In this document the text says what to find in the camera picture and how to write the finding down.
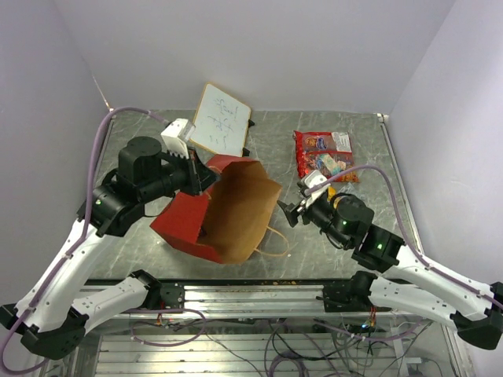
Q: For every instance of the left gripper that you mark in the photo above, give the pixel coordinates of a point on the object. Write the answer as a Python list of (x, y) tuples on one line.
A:
[(200, 177)]

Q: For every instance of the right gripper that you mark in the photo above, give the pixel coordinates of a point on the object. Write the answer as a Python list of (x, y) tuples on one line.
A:
[(291, 211)]

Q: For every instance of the yellow M&M packet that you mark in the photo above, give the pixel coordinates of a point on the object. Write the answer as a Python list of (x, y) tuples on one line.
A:
[(332, 197)]

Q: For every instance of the red paper bag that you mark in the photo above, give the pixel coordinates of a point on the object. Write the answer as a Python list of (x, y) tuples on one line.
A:
[(235, 211)]

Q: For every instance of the red cookie snack bag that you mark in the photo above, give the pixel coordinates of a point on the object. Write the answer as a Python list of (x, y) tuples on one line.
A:
[(329, 152)]

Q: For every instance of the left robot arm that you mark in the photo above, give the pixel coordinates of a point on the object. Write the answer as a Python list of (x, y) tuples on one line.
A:
[(51, 319)]

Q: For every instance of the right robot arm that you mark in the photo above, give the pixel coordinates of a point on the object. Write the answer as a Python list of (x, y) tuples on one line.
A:
[(396, 276)]

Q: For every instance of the aluminium rail frame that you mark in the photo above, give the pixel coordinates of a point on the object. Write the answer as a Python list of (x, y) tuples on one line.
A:
[(259, 317)]

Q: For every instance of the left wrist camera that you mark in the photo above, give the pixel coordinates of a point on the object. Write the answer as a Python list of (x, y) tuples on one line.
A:
[(176, 135)]

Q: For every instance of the small whiteboard yellow frame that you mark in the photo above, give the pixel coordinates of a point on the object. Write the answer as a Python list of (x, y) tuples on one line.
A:
[(221, 122)]

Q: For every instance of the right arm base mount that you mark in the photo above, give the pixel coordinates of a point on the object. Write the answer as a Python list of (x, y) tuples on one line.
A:
[(338, 297)]

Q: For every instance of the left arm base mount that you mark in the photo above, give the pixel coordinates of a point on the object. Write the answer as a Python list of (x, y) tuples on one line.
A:
[(172, 296)]

